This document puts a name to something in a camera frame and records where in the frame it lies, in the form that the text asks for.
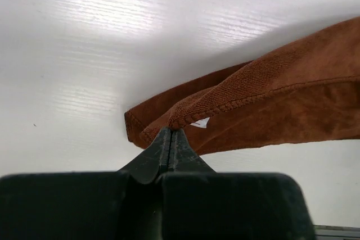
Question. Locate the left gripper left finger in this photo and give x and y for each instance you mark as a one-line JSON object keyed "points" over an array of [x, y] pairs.
{"points": [[122, 204]]}

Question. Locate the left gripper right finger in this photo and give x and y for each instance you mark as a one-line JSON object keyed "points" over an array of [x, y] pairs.
{"points": [[199, 203]]}

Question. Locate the brown towel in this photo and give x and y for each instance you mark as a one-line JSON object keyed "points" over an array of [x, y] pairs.
{"points": [[305, 91]]}

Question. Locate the aluminium rail frame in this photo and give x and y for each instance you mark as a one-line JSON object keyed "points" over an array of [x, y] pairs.
{"points": [[326, 232]]}

